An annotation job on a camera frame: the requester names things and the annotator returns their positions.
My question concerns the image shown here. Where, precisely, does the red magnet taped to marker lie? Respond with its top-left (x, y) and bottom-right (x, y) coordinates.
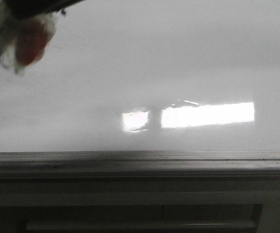
top-left (0, 13), bottom-right (57, 75)

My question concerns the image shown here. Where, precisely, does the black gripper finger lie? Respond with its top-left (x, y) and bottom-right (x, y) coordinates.
top-left (5, 0), bottom-right (82, 18)

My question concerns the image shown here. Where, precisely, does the white whiteboard with metal frame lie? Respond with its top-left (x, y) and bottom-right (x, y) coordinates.
top-left (0, 0), bottom-right (280, 179)

